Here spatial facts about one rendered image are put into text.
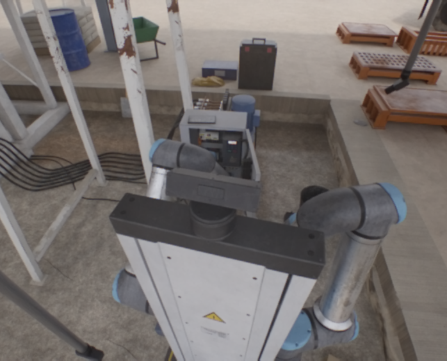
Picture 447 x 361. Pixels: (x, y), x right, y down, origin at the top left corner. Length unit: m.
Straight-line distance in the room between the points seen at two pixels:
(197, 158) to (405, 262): 1.82
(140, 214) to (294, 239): 0.25
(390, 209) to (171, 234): 0.56
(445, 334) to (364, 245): 1.51
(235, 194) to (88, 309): 2.21
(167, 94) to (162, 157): 3.14
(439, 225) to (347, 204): 2.17
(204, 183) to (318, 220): 0.44
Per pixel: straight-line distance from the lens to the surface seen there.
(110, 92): 4.60
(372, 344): 2.43
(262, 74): 4.15
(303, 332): 1.14
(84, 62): 5.73
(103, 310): 2.44
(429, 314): 2.31
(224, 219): 0.37
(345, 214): 0.72
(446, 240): 2.79
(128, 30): 1.26
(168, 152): 1.14
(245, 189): 0.35
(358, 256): 0.88
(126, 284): 1.24
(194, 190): 0.37
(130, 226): 0.46
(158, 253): 0.50
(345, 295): 1.02
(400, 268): 2.39
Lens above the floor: 2.12
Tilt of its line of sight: 43 degrees down
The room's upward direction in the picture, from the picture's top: straight up
